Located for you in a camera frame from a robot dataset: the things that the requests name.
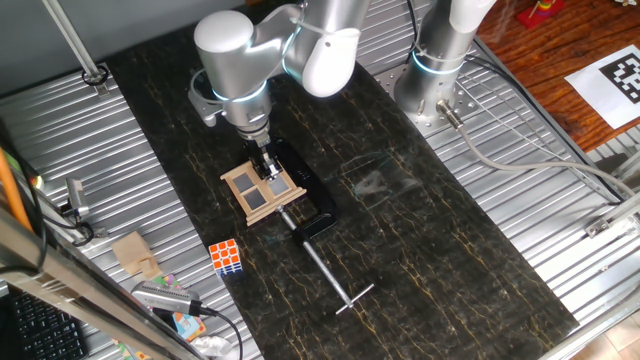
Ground aluminium corner bracket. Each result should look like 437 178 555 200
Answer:
584 192 640 239

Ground thin grey wrist cable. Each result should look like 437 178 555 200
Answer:
189 67 224 105

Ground black marble pattern mat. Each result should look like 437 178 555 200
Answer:
106 9 580 360

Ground small grey mounted camera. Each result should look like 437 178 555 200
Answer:
59 177 91 219

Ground white paper with black marker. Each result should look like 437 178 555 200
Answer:
564 44 640 130

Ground slanted metal pole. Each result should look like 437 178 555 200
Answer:
42 0 111 97

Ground red ring stacking toy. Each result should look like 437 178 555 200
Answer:
516 0 566 30

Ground steel frame beam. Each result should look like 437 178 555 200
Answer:
0 207 209 360

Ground black camera cable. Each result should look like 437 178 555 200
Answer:
199 305 245 360

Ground black C-clamp with steel screw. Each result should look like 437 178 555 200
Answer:
272 137 375 316

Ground crumpled white wrapper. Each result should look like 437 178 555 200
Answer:
191 334 234 359

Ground colourful picture cards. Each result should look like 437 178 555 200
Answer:
152 273 207 342

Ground silver depth camera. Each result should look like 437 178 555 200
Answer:
130 280 204 317

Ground orange pole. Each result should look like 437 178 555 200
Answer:
0 147 34 234

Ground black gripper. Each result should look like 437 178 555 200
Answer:
244 138 282 181

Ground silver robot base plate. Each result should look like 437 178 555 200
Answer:
374 64 482 139

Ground small wooden house block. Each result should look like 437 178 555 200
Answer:
110 230 164 280

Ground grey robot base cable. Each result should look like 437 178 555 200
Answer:
437 99 636 199

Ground brown wooden table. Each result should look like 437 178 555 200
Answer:
474 0 640 154

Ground orange and white Rubik's cube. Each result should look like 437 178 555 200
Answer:
208 238 245 277

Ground black cable ring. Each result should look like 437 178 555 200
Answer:
81 63 110 87

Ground small wooden sliding window model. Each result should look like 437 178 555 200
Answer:
219 159 308 227

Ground black keyboard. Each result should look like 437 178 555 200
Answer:
9 289 89 360

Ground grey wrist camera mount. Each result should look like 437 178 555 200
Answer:
188 87 227 128

